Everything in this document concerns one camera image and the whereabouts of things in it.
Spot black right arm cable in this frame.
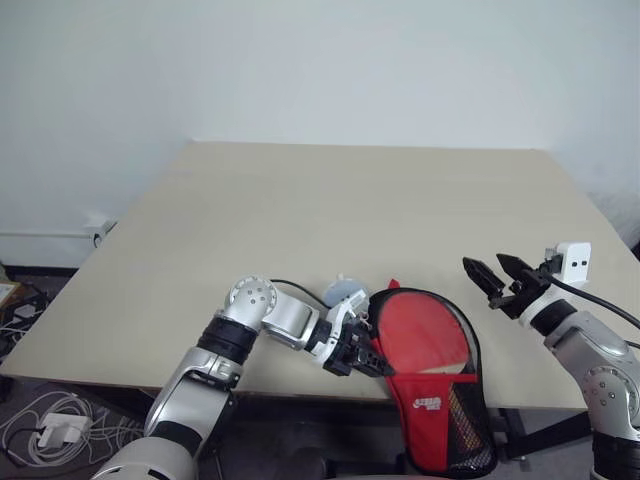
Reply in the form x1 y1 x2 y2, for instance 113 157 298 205
539 259 640 350

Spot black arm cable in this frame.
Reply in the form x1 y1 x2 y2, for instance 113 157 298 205
269 277 331 309
539 259 640 350

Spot white wall socket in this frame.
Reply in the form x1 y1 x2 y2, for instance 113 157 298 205
84 214 119 249

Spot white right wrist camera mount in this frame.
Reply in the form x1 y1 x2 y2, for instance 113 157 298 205
518 241 593 329

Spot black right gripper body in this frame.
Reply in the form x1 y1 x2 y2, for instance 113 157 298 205
488 268 554 320

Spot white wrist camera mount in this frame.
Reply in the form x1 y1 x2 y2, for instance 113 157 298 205
308 288 370 365
518 241 593 329

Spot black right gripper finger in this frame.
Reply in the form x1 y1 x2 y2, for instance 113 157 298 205
462 256 507 302
495 252 532 282

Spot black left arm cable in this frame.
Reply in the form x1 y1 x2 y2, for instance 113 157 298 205
269 277 331 309

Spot grey blue round object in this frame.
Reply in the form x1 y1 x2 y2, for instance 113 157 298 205
323 272 370 309

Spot white power adapter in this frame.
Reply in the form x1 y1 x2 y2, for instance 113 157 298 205
37 412 91 449

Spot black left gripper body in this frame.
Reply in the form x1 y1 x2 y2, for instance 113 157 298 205
322 319 370 377

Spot cardboard box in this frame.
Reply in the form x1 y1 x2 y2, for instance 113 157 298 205
0 279 24 312

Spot red black mesh paddle case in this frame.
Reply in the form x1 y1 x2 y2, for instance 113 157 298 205
368 276 497 479

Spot black table frame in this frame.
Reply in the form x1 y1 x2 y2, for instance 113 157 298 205
492 407 596 464

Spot white wall cable conduit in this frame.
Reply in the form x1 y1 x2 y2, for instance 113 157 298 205
0 230 96 242

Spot white floor cable bundle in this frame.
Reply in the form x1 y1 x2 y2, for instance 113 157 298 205
0 389 146 469

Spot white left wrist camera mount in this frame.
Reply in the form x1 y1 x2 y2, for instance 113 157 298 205
308 288 370 365

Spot red table tennis paddle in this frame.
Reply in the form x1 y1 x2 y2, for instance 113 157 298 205
375 291 471 377

